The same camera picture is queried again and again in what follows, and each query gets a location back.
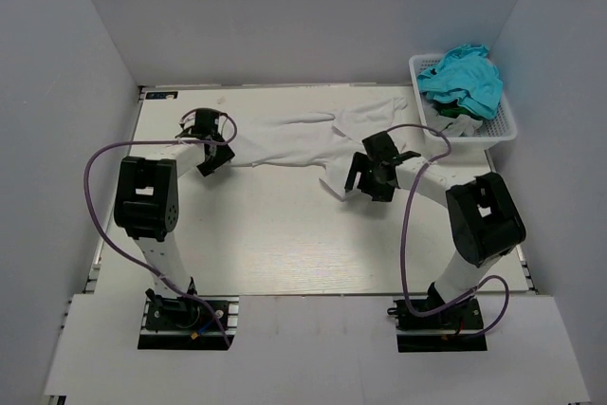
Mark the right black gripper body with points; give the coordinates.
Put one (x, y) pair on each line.
(371, 184)

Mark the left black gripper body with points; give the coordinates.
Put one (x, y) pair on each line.
(218, 138)

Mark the white t-shirt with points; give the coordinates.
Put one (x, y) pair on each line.
(327, 139)

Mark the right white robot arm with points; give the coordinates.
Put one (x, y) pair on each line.
(485, 222)

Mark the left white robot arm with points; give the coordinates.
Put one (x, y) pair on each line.
(147, 201)

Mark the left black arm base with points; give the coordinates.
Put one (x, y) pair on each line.
(192, 328)

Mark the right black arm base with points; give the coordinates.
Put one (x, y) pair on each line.
(453, 330)

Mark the dark label sticker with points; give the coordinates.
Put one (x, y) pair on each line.
(161, 95)

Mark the grey white cloth in basket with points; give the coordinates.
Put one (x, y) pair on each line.
(463, 126)

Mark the green cloth in basket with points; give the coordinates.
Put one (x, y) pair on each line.
(453, 110)

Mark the white plastic basket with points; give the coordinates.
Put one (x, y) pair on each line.
(500, 129)

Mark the cyan t-shirt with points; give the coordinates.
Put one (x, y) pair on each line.
(465, 76)

